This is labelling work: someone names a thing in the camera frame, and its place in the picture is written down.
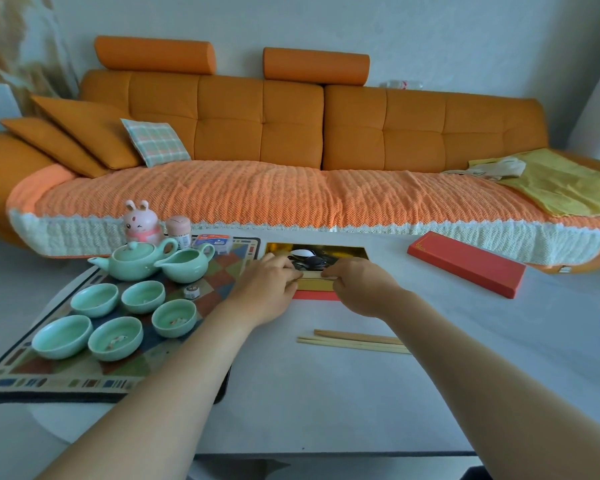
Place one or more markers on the person's left hand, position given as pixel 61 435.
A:
pixel 262 294

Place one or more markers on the person's right hand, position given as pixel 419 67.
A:
pixel 365 289

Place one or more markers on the person's left thumb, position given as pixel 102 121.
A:
pixel 290 277

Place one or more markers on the person's right thumb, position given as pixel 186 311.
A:
pixel 334 273

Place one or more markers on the wooden chopstick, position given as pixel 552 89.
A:
pixel 360 337
pixel 350 345
pixel 317 278

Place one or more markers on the person's left forearm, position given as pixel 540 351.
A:
pixel 170 394

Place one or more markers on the person's right forearm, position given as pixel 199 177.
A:
pixel 480 394

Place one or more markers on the black spoon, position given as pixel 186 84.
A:
pixel 310 263

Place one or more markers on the white spoon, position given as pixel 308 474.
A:
pixel 300 253

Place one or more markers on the red gift box gold lining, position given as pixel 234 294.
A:
pixel 352 254

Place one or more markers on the small blue white box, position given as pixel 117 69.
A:
pixel 214 243

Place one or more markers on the orange knitted sofa cover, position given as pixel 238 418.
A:
pixel 260 194

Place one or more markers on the green ceramic pitcher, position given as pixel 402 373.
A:
pixel 187 267

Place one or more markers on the pink toothpick jar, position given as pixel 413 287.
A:
pixel 179 230

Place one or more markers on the green ceramic teacup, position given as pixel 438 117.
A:
pixel 62 337
pixel 116 339
pixel 174 318
pixel 95 300
pixel 143 297

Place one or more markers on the red box lid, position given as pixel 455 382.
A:
pixel 467 263

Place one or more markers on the orange sofa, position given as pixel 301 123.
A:
pixel 290 124

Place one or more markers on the pink rabbit figure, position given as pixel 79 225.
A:
pixel 142 224

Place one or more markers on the green ceramic teapot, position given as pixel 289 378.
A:
pixel 130 262

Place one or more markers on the green plaid cushion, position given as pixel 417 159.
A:
pixel 155 142

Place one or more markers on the white cloth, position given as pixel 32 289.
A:
pixel 500 168

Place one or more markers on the clear plastic bottle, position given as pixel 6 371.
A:
pixel 402 84

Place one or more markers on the orange bolster headrest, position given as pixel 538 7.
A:
pixel 316 66
pixel 155 54

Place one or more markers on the yellow cloth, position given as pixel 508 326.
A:
pixel 565 184

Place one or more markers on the orange cushion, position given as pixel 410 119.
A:
pixel 50 144
pixel 87 129

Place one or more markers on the colourful patterned mat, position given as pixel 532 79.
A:
pixel 50 377

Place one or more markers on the dried pampas grass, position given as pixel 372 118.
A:
pixel 10 49

